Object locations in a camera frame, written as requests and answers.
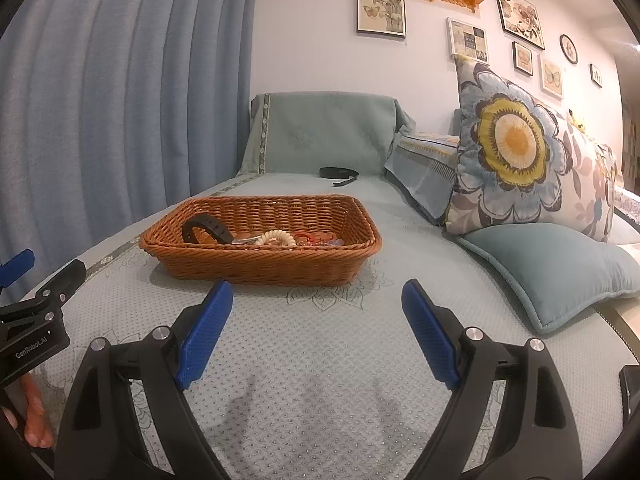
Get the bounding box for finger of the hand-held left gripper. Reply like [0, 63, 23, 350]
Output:
[0, 248, 36, 289]
[35, 258, 89, 307]

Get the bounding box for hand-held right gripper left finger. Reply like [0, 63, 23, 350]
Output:
[52, 280, 234, 480]

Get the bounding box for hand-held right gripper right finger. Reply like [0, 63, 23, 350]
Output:
[401, 279, 583, 480]

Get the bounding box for orange wicker basket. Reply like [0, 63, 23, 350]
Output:
[138, 195, 384, 289]

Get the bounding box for cream bead bracelet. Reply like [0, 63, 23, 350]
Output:
[254, 229, 296, 249]

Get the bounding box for red string bracelet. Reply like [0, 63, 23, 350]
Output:
[292, 230, 344, 249]

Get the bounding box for person's left hand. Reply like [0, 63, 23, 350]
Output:
[20, 374, 57, 451]

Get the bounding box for plain teal cushion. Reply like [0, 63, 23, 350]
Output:
[457, 223, 640, 336]

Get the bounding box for striped patterned cushion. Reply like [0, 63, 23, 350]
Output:
[383, 131, 461, 226]

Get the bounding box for blue curtain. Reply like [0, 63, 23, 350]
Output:
[0, 0, 259, 308]

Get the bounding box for large floral pillow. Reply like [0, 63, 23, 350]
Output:
[444, 53, 619, 244]

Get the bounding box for white framed butterfly picture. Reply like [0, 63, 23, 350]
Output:
[538, 54, 565, 100]

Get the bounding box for small beige framed picture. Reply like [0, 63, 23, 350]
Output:
[511, 40, 535, 77]

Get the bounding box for white framed collage picture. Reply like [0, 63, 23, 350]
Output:
[446, 17, 490, 65]

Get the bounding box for floral black framed picture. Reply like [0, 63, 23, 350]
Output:
[492, 0, 546, 51]

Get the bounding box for large butterfly framed picture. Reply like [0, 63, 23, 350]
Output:
[355, 0, 407, 38]

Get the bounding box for black strap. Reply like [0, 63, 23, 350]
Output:
[318, 165, 360, 187]

